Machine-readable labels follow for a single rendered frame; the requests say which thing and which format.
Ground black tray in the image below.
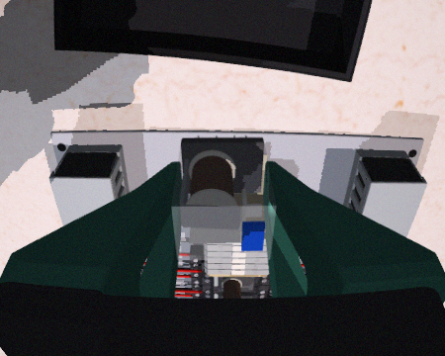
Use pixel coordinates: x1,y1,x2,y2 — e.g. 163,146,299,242
53,0,373,82

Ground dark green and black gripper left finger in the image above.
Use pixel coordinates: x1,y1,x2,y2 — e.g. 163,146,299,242
0,161,179,298

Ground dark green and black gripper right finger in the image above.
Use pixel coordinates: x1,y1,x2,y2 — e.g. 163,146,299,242
268,161,445,304

